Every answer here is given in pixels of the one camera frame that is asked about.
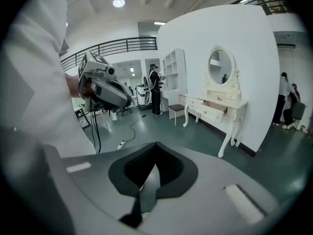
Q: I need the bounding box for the white wheeled robot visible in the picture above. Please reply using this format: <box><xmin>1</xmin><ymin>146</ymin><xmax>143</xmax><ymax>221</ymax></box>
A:
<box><xmin>134</xmin><ymin>83</ymin><xmax>153</xmax><ymax>111</ymax></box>

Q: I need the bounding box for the white shelf cabinet desk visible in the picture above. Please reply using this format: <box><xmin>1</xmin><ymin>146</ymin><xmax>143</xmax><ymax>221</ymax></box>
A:
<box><xmin>160</xmin><ymin>48</ymin><xmax>188</xmax><ymax>113</ymax></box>

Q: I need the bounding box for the person's white shirt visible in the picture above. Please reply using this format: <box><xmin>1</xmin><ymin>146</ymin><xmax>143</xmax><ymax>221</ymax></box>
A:
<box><xmin>3</xmin><ymin>0</ymin><xmax>96</xmax><ymax>156</ymax></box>

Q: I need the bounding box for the black balcony railing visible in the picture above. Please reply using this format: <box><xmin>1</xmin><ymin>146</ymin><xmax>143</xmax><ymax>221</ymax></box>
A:
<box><xmin>60</xmin><ymin>36</ymin><xmax>158</xmax><ymax>72</ymax></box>

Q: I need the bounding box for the black stair railing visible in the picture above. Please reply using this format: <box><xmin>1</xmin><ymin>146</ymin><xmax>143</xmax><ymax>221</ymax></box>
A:
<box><xmin>231</xmin><ymin>0</ymin><xmax>290</xmax><ymax>16</ymax></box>

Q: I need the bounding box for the wooden drawer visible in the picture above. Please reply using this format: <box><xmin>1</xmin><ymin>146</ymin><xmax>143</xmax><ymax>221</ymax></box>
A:
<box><xmin>197</xmin><ymin>100</ymin><xmax>228</xmax><ymax>124</ymax></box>

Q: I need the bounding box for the black office chair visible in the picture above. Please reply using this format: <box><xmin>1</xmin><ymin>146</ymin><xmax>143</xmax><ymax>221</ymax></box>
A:
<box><xmin>116</xmin><ymin>105</ymin><xmax>133</xmax><ymax>117</ymax></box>

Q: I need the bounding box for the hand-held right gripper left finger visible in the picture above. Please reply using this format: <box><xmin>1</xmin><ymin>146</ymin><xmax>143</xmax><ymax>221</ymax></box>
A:
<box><xmin>108</xmin><ymin>141</ymin><xmax>157</xmax><ymax>229</ymax></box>

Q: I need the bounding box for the oval white-framed vanity mirror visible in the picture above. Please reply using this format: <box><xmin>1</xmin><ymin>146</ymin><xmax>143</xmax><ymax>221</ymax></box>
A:
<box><xmin>204</xmin><ymin>45</ymin><xmax>242</xmax><ymax>93</ymax></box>

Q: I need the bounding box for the dark green chair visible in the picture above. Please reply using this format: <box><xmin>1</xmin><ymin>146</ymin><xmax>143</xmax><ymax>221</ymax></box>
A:
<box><xmin>291</xmin><ymin>102</ymin><xmax>307</xmax><ymax>131</ymax></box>

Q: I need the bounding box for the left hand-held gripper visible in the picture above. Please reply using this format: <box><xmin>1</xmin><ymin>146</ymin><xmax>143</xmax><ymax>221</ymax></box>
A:
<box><xmin>77</xmin><ymin>50</ymin><xmax>134</xmax><ymax>114</ymax></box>

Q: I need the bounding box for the person's left forearm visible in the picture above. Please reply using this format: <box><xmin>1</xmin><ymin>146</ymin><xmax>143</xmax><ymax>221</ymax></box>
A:
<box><xmin>64</xmin><ymin>73</ymin><xmax>83</xmax><ymax>99</ymax></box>

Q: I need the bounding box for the white ornate desk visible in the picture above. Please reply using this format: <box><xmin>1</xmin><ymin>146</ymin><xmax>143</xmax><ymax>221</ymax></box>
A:
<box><xmin>182</xmin><ymin>45</ymin><xmax>249</xmax><ymax>159</ymax></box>

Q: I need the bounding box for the brown cushioned stool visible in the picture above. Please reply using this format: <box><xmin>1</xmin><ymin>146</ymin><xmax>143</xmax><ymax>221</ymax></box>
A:
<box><xmin>168</xmin><ymin>104</ymin><xmax>186</xmax><ymax>127</ymax></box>

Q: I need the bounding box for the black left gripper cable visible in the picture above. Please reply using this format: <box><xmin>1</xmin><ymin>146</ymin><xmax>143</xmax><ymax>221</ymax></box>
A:
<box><xmin>90</xmin><ymin>110</ymin><xmax>102</xmax><ymax>155</ymax></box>

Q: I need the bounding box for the black legged table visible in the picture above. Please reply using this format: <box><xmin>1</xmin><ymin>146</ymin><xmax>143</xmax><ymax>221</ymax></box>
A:
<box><xmin>72</xmin><ymin>103</ymin><xmax>91</xmax><ymax>130</ymax></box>

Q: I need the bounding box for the person's left hand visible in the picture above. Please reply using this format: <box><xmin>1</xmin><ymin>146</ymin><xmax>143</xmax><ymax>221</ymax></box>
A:
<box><xmin>82</xmin><ymin>81</ymin><xmax>93</xmax><ymax>100</ymax></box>

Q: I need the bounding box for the black floor cable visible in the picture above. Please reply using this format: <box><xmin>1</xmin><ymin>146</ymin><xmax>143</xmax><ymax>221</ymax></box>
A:
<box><xmin>129</xmin><ymin>113</ymin><xmax>148</xmax><ymax>142</ymax></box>

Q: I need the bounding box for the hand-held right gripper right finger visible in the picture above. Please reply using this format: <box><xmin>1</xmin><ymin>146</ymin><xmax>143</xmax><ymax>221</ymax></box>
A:
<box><xmin>155</xmin><ymin>141</ymin><xmax>199</xmax><ymax>198</ymax></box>

